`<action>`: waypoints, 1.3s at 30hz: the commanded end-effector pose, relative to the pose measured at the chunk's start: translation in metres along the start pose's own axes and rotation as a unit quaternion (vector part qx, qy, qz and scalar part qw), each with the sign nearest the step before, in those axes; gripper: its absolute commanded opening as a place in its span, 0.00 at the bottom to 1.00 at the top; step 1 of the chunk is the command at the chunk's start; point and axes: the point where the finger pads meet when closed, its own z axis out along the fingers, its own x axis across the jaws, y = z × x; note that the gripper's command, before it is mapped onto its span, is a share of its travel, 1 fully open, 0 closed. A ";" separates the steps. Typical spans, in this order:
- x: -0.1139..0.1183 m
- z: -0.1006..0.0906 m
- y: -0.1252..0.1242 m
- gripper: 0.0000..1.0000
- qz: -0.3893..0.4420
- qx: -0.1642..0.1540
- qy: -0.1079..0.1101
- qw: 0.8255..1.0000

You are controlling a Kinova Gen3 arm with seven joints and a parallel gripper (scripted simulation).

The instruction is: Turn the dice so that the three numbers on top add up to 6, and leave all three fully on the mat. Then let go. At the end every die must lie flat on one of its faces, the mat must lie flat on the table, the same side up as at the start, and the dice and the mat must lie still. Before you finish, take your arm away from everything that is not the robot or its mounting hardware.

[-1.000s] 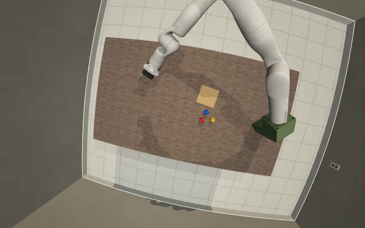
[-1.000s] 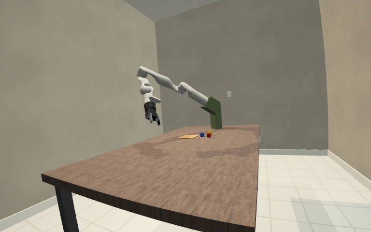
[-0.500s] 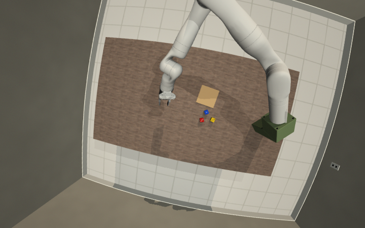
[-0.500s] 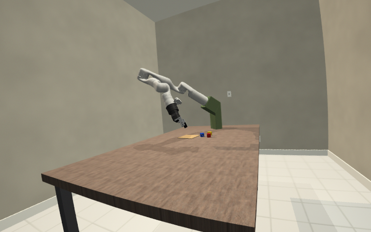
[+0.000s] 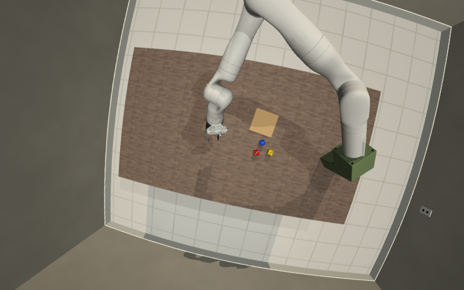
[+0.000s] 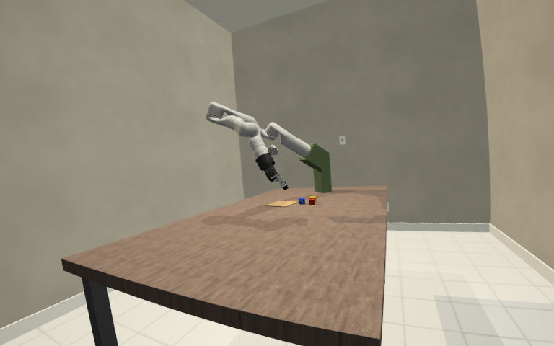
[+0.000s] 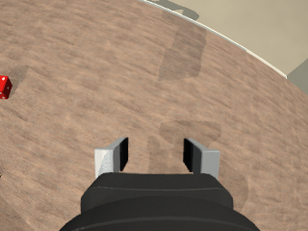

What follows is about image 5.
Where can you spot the tan flat mat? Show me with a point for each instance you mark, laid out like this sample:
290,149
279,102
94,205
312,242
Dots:
264,122

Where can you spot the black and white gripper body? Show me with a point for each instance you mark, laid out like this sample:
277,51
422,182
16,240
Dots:
215,126

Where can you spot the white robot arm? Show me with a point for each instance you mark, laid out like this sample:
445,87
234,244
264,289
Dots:
313,48

